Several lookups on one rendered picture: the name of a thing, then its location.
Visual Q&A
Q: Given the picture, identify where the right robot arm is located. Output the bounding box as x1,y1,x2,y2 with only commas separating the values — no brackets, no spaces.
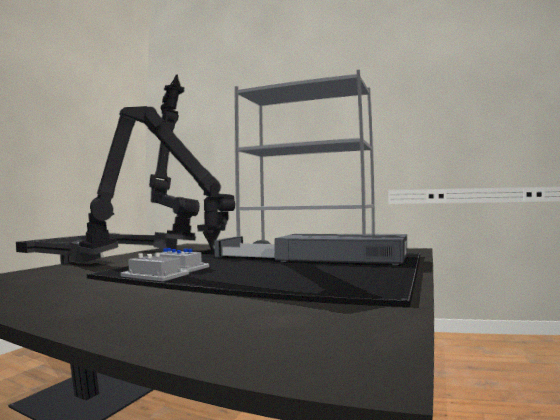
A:
79,106,235,249

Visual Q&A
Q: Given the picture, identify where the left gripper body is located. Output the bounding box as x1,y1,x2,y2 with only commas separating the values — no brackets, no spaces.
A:
164,84,184,100

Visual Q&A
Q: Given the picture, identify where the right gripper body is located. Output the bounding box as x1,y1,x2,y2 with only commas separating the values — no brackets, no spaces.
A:
197,211,226,232

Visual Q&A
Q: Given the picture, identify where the white square plate with slots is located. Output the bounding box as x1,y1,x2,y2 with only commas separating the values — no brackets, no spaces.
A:
121,268,189,282

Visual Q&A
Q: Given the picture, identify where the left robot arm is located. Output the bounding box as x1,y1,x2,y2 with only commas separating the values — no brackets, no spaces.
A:
149,89,200,236

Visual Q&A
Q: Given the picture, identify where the white block with round holes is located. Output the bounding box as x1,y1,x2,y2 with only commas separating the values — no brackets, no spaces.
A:
128,256,181,276
160,251,202,267

